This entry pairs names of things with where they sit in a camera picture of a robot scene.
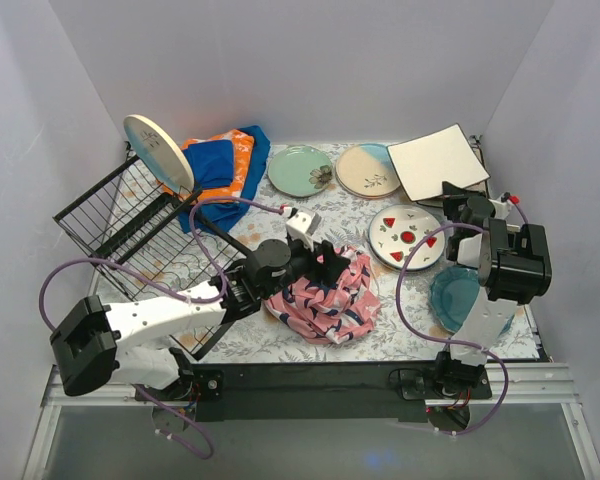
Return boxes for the floral table mat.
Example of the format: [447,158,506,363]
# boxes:
[74,140,541,362]

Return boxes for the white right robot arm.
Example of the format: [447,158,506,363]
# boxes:
[432,181,552,398]

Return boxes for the blue striped white plate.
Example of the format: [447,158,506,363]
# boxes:
[369,247,442,272]

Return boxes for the pink navy patterned shorts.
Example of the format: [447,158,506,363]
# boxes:
[264,245,381,345]

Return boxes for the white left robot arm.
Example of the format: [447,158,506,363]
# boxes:
[50,239,350,400]

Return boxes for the mint green flower plate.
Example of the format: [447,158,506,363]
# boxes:
[267,145,333,198]

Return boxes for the cream and pink plate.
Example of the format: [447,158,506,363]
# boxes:
[334,172,399,200]

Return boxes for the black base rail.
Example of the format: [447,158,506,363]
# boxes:
[146,361,492,423]

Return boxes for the watermelon pattern round plate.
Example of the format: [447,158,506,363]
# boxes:
[368,205,445,271]

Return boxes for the blue and orange cloth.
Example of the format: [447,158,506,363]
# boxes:
[181,125,271,232]

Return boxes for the cream round plate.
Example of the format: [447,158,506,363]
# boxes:
[123,114,195,194]

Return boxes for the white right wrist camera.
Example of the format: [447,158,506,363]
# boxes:
[489,192,519,220]

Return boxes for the aluminium frame rail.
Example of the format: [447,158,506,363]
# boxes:
[23,362,600,479]

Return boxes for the black wire dish rack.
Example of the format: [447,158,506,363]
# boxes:
[52,152,261,362]

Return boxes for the teal round plate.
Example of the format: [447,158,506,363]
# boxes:
[429,266,518,343]

